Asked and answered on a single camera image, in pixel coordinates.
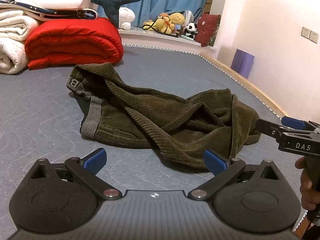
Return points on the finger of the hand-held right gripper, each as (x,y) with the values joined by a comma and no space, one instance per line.
(292,123)
(266,127)

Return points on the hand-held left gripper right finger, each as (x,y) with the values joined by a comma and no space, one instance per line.
(215,162)

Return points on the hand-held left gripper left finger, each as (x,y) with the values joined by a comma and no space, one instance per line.
(96,158)

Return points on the person's right hand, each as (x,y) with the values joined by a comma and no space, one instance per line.
(303,182)

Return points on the purple bag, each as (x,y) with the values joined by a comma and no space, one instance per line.
(242,62)

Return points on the red cushion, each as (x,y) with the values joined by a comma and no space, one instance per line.
(207,28)

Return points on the red folded quilt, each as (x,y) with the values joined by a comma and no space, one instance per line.
(75,40)

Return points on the panda plush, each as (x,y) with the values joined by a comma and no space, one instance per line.
(191,27)

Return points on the white window sill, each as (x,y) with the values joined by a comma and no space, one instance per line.
(155,37)

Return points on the pale blue bag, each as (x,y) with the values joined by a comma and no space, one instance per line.
(188,16)

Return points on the yellow round face plush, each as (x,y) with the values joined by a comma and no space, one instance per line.
(177,18)

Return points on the white plush toy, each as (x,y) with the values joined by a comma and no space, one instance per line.
(126,16)

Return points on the yellow bear plush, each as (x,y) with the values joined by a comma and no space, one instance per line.
(163,23)

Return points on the white folded blanket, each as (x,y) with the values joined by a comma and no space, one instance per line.
(12,37)

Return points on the dark star-printed blanket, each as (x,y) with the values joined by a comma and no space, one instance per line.
(62,12)

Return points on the white pillow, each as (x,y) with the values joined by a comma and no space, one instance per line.
(50,1)

